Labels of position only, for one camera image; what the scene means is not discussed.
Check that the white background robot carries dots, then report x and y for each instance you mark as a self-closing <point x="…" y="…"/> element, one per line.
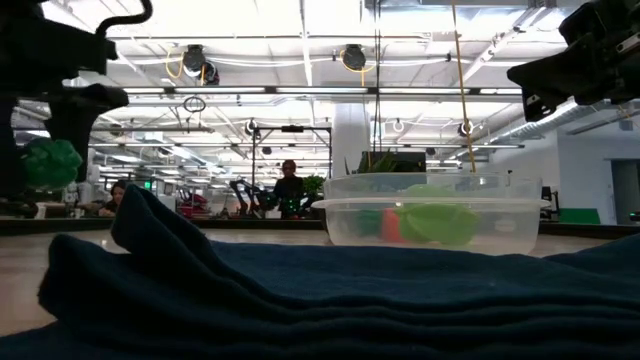
<point x="92" y="185"/>

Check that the long ceiling light bar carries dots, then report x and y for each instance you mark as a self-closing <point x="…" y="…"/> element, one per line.
<point x="320" y="90"/>

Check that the black metal frame rig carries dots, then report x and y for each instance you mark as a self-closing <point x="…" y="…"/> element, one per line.
<point x="292" y="129"/>

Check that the dark green toy vegetable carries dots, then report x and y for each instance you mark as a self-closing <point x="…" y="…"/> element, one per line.
<point x="50" y="165"/>

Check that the green box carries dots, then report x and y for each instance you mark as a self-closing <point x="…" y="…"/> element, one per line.
<point x="580" y="216"/>

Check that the red toy strawberry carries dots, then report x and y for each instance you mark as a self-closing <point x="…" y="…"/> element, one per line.
<point x="387" y="225"/>

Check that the black background robot arm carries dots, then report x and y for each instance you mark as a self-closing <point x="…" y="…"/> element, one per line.
<point x="247" y="195"/>

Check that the standing person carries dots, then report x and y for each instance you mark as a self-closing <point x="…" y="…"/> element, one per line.
<point x="289" y="192"/>

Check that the dark blue cloth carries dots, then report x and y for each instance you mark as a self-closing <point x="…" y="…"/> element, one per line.
<point x="320" y="300"/>

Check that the clear plastic tupperware container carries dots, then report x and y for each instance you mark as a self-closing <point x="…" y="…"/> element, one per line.
<point x="505" y="225"/>

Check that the bushy green plant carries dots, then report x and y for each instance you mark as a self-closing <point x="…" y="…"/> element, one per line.
<point x="314" y="185"/>

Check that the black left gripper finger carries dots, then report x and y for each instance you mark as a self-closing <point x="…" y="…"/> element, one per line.
<point x="75" y="117"/>
<point x="9" y="145"/>

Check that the black office chair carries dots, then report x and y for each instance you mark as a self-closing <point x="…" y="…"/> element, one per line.
<point x="549" y="197"/>

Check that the lime green toy vegetable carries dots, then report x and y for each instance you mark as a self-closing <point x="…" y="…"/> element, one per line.
<point x="440" y="222"/>

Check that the seated person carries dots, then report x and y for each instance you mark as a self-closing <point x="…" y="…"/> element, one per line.
<point x="116" y="197"/>

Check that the red background machine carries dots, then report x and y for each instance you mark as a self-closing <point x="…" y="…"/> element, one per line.
<point x="192" y="205"/>

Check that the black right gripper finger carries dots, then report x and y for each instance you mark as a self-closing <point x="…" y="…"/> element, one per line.
<point x="555" y="75"/>
<point x="536" y="107"/>

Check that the black monitor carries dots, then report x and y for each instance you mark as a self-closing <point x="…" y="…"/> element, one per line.
<point x="407" y="162"/>

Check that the spiky green plant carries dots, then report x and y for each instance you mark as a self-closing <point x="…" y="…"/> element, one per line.
<point x="377" y="165"/>

